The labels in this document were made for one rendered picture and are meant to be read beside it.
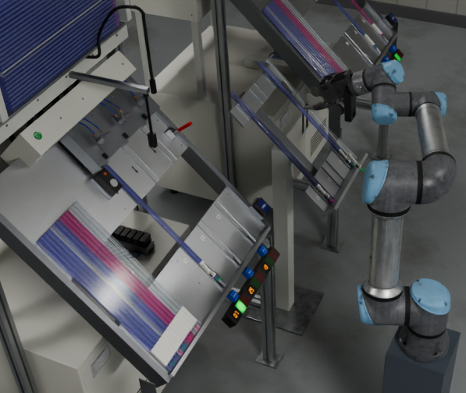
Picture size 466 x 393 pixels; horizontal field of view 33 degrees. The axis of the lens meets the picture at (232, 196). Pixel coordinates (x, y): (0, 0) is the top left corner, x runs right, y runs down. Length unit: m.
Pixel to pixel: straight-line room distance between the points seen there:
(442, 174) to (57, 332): 1.25
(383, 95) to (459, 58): 2.69
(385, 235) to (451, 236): 1.56
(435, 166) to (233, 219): 0.73
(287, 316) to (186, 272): 1.01
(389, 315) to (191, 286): 0.58
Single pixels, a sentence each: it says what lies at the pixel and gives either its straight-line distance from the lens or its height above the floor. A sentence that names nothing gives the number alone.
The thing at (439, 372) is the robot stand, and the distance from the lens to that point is 2.43.
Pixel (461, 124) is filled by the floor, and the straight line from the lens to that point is 4.44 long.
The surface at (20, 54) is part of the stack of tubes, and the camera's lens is 2.04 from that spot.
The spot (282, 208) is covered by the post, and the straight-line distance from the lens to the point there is 2.90.
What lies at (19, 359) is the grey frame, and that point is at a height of 0.60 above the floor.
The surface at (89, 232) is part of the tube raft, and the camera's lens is 2.18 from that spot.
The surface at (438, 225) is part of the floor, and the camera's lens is 3.74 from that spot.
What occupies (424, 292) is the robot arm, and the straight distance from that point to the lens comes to 2.31.
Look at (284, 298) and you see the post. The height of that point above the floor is 0.08.
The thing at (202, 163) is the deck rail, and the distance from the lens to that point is 2.53.
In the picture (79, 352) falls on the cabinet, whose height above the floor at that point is 0.62.
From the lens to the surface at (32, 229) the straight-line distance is 2.12.
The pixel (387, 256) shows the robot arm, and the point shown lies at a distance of 2.19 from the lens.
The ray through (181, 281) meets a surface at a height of 0.81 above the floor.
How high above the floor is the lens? 2.42
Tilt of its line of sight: 39 degrees down
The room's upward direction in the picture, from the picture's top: 4 degrees counter-clockwise
